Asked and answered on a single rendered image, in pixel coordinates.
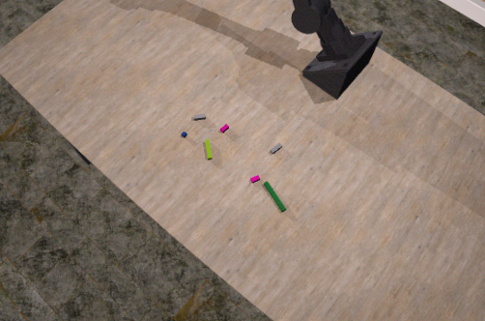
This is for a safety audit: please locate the grey rod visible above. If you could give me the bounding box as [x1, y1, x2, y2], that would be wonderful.
[271, 143, 282, 154]
[194, 114, 206, 121]

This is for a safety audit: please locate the small magenta block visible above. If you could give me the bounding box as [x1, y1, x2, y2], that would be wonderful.
[250, 175, 260, 183]

